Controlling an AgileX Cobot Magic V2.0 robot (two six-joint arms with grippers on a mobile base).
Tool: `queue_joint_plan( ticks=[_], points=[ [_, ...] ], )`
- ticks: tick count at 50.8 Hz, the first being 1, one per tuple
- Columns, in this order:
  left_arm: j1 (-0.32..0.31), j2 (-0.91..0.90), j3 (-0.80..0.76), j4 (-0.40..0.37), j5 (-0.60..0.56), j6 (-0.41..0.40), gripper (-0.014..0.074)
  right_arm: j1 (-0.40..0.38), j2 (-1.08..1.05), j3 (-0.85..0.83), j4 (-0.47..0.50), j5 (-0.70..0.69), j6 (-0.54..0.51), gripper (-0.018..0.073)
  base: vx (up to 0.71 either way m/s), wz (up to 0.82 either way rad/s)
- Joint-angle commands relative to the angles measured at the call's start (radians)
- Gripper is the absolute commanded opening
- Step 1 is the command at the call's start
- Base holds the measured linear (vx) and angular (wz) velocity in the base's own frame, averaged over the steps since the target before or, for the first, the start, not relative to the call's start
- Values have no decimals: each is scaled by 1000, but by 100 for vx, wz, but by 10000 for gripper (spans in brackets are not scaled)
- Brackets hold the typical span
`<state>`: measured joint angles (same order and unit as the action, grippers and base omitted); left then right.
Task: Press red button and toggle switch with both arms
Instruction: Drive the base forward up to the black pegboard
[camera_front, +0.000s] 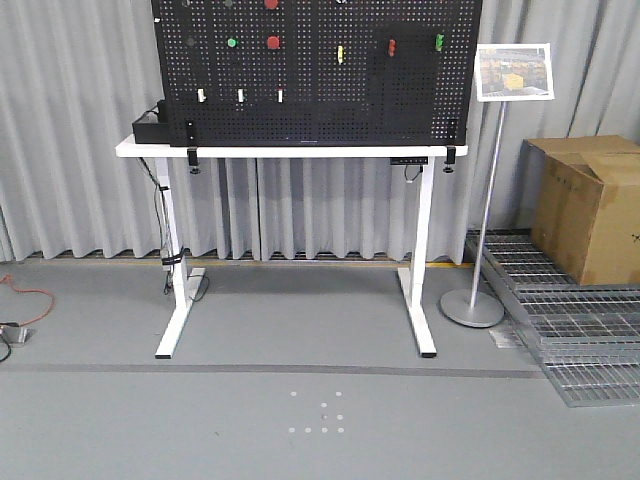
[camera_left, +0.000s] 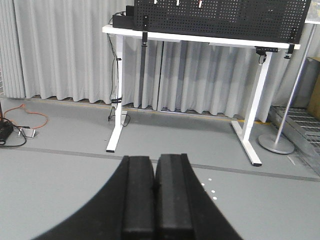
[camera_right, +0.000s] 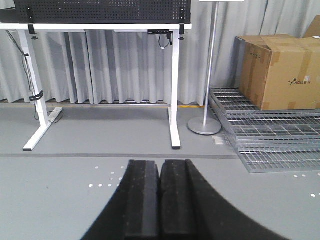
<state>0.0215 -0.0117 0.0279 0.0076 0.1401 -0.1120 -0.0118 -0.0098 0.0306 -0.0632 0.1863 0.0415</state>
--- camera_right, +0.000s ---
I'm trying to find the brown cardboard box corner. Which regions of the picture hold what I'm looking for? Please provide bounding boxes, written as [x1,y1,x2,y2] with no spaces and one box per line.
[303,15,320,38]

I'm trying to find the black desk cable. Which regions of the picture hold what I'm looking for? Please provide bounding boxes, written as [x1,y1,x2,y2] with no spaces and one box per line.
[6,30,64,124]

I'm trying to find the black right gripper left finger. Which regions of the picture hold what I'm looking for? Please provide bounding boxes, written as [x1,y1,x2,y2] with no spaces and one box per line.
[83,160,160,240]

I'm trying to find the black perforated pegboard panel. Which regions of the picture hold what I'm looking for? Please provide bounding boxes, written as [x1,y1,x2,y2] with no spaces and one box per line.
[0,0,191,24]

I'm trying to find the grey pleated curtain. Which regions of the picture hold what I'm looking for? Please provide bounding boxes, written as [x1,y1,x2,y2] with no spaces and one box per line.
[0,0,320,106]

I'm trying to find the steel floor grating stack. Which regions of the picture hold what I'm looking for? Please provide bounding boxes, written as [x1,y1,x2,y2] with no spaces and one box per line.
[209,88,320,173]

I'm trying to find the silver floor stand pole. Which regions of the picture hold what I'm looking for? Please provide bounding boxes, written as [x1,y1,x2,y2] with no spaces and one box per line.
[187,0,222,136]

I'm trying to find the brown cardboard box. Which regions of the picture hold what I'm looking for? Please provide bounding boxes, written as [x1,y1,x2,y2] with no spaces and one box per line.
[239,34,320,111]

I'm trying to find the black desk control box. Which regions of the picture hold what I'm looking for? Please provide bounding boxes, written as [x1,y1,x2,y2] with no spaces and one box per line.
[147,29,173,50]

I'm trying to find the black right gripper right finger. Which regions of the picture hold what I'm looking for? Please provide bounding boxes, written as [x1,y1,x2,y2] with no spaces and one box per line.
[160,159,284,240]

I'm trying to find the white standing desk frame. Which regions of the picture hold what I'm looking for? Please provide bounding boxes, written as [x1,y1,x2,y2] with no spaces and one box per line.
[0,22,192,151]

